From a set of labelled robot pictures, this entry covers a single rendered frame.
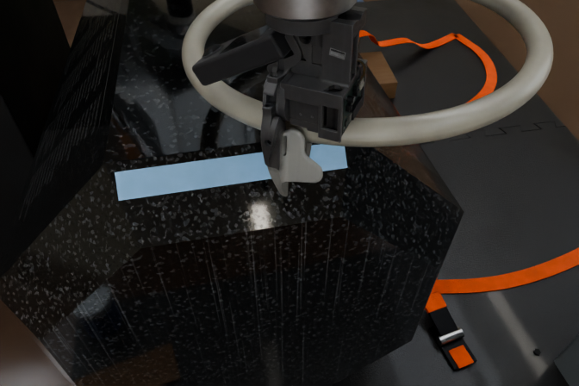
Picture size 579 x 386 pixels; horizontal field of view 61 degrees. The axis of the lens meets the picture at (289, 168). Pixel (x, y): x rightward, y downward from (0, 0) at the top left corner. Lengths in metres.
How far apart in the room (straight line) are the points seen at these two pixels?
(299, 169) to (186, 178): 0.21
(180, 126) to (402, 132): 0.34
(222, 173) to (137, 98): 0.20
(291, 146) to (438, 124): 0.15
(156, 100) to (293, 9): 0.41
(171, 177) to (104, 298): 0.22
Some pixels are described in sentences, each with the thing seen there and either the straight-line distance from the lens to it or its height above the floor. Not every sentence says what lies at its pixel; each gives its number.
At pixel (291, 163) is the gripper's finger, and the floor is 0.92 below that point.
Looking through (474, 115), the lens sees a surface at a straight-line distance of 0.54.
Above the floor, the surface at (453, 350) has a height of 0.03.
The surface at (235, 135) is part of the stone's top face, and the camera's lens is 0.68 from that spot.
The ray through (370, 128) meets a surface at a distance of 0.50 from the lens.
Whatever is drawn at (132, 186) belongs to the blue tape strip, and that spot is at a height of 0.80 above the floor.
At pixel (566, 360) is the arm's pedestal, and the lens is 1.49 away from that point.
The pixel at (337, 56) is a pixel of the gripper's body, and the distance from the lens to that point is 0.44.
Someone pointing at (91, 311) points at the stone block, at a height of 0.61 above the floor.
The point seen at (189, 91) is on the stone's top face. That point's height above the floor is 0.83.
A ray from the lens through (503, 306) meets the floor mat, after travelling 1.57.
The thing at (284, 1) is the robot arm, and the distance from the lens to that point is 0.40.
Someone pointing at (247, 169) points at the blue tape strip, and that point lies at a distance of 0.67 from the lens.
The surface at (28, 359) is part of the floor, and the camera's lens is 1.55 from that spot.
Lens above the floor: 1.28
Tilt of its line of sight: 46 degrees down
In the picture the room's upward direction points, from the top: straight up
